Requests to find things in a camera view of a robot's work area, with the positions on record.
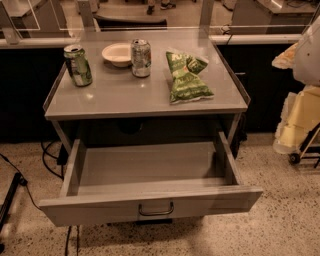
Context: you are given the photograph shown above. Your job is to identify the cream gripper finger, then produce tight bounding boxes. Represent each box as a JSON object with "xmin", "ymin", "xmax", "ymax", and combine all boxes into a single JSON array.
[
  {"xmin": 272, "ymin": 43, "xmax": 297, "ymax": 69},
  {"xmin": 273, "ymin": 85, "xmax": 320, "ymax": 154}
]

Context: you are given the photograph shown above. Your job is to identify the green jalapeno chip bag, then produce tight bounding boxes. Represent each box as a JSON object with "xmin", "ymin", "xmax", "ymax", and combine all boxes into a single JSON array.
[{"xmin": 166, "ymin": 51, "xmax": 214, "ymax": 104}]

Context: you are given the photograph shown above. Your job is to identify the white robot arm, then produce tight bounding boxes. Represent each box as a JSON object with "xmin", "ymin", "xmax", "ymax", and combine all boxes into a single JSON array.
[{"xmin": 272, "ymin": 17, "xmax": 320, "ymax": 154}]

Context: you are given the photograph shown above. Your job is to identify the grey cabinet with top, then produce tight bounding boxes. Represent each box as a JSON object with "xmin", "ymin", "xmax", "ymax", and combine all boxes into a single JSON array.
[{"xmin": 44, "ymin": 28, "xmax": 250, "ymax": 149}]

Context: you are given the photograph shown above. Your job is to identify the open grey top drawer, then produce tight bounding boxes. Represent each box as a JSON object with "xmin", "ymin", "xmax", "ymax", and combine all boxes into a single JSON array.
[{"xmin": 40, "ymin": 132, "xmax": 263, "ymax": 226}]

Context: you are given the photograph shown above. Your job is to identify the black wheeled cart base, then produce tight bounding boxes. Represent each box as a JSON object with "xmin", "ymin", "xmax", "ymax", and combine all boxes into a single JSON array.
[{"xmin": 289, "ymin": 123, "xmax": 320, "ymax": 167}]

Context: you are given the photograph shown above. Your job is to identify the person's feet in background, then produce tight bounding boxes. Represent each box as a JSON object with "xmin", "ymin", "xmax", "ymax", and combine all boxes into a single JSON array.
[{"xmin": 147, "ymin": 0, "xmax": 176, "ymax": 15}]

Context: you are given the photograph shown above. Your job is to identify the silver soda can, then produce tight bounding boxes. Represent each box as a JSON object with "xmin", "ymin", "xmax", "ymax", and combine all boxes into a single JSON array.
[{"xmin": 131, "ymin": 39, "xmax": 151, "ymax": 78}]

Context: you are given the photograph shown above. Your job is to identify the white paper bowl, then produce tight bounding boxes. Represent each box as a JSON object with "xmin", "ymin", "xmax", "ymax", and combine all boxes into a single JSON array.
[{"xmin": 102, "ymin": 43, "xmax": 131, "ymax": 68}]

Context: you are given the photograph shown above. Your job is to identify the green soda can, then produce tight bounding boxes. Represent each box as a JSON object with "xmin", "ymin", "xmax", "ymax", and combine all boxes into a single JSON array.
[{"xmin": 64, "ymin": 44, "xmax": 93, "ymax": 87}]

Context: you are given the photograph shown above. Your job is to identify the clear acrylic barrier panel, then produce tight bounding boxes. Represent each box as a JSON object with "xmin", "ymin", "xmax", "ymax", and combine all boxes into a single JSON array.
[{"xmin": 4, "ymin": 0, "xmax": 319, "ymax": 44}]

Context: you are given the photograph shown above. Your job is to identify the black stand leg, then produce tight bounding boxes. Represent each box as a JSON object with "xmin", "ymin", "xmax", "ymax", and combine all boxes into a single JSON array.
[{"xmin": 0, "ymin": 172, "xmax": 28, "ymax": 254}]

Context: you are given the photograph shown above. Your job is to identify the black metal drawer handle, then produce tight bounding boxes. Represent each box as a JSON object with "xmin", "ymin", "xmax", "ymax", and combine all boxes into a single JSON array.
[{"xmin": 138, "ymin": 202, "xmax": 174, "ymax": 217}]

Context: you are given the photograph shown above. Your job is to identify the black floor cables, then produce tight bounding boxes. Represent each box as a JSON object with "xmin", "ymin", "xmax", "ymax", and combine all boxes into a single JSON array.
[{"xmin": 0, "ymin": 139, "xmax": 81, "ymax": 256}]

